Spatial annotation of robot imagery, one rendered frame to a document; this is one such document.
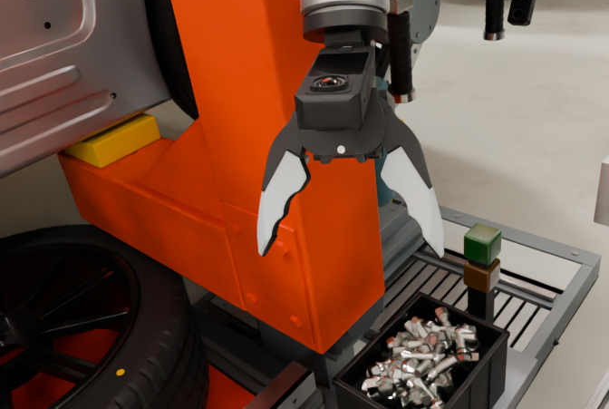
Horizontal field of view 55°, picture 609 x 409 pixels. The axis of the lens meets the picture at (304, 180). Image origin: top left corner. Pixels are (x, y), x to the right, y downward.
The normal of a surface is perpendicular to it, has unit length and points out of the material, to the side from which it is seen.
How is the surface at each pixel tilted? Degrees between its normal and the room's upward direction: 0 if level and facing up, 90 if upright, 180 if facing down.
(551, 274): 0
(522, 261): 0
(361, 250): 90
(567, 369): 0
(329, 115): 88
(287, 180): 60
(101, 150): 90
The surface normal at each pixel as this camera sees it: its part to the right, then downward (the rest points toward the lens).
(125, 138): 0.74, 0.25
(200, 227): -0.66, 0.45
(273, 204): -0.25, 0.03
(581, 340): -0.13, -0.86
